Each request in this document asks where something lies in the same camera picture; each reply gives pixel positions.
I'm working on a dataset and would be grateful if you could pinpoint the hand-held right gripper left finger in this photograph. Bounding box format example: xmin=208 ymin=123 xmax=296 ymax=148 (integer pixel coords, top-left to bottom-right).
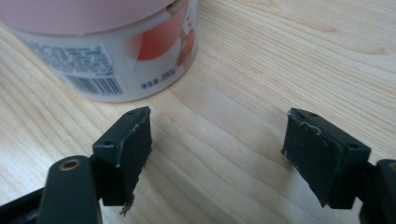
xmin=92 ymin=105 xmax=153 ymax=217

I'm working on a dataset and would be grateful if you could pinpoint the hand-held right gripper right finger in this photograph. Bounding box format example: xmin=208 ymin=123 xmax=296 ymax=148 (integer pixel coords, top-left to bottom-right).
xmin=280 ymin=107 xmax=372 ymax=210

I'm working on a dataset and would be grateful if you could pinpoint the can with pink lid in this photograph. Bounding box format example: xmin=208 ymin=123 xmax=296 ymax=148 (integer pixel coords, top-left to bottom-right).
xmin=0 ymin=0 xmax=199 ymax=104

